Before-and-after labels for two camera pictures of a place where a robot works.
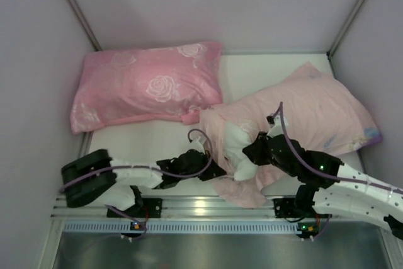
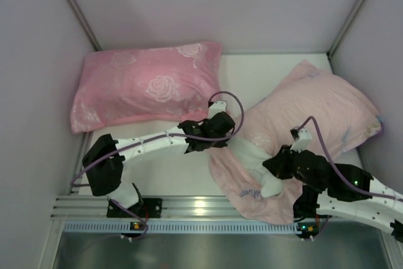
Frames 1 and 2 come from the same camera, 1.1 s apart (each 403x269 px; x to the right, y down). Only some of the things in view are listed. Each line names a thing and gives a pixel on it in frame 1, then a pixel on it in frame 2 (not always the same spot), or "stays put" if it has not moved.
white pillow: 237,135 to 255,156
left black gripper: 213,171 to 225,131
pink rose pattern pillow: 172,82 stays put
